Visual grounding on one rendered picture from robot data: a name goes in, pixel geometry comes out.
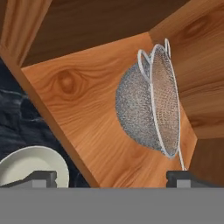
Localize silver mesh tea strainer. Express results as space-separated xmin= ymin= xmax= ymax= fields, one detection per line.
xmin=115 ymin=38 xmax=187 ymax=172

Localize white bowl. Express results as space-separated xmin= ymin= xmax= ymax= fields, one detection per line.
xmin=0 ymin=145 xmax=70 ymax=189

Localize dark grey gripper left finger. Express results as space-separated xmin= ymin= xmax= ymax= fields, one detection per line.
xmin=4 ymin=171 xmax=58 ymax=189

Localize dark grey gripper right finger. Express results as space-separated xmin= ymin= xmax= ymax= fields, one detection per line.
xmin=165 ymin=171 xmax=221 ymax=189

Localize wooden cabinet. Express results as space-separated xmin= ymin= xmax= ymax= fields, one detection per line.
xmin=0 ymin=0 xmax=224 ymax=189

